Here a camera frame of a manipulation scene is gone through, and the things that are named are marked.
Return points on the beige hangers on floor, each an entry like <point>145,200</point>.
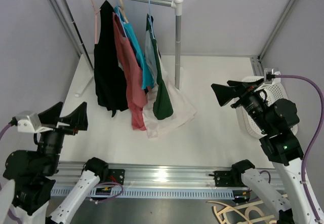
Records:
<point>248,212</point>

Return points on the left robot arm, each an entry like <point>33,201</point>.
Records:
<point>31,171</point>

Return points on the white cable duct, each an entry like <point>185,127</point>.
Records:
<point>156,193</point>

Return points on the salmon pink t shirt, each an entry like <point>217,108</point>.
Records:
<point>136,97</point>

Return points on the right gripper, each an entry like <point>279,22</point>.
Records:
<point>224,94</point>

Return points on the green and white t shirt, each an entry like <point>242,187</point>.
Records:
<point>167,107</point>

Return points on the teal t shirt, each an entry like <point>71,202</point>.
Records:
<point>147,78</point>

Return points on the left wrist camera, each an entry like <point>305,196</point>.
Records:
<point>29,122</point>

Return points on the beige wooden hanger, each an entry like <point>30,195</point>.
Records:
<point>122,10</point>

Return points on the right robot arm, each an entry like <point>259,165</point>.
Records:
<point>280,146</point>

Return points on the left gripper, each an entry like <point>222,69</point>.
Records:
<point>78,118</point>

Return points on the silver clothes rack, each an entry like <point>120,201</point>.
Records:
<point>174,4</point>

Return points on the light blue wire hanger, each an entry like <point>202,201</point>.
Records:
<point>150,35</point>
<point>121,20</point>

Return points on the pink plastic hanger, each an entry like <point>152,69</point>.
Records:
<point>96,20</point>

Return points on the aluminium rail with mounts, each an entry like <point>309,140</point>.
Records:
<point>148,176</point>

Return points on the white laundry basket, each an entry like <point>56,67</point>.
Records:
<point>274,91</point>

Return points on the black t shirt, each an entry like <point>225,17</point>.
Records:
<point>110,81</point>

